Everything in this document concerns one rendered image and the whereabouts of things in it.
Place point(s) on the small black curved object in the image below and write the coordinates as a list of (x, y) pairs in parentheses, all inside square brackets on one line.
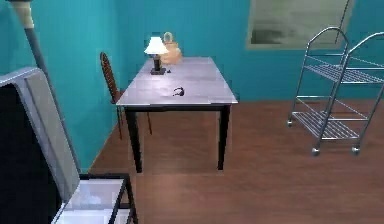
[(179, 91)]

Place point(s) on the grey table with black legs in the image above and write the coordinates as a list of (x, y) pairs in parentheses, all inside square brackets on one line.
[(186, 83)]

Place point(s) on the tan woven basket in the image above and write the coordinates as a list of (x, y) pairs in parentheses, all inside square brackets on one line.
[(172, 51)]

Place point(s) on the white shade table lamp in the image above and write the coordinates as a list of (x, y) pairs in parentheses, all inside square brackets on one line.
[(156, 50)]

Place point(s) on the brown wooden chair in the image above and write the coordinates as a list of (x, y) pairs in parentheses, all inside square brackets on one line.
[(109, 78)]

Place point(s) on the grey floor lamp pole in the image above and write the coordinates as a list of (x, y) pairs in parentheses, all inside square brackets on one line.
[(36, 53)]

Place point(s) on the black frame glass stand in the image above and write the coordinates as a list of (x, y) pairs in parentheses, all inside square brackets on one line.
[(100, 200)]

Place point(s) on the pale framed wall picture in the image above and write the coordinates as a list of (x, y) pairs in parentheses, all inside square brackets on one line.
[(296, 23)]

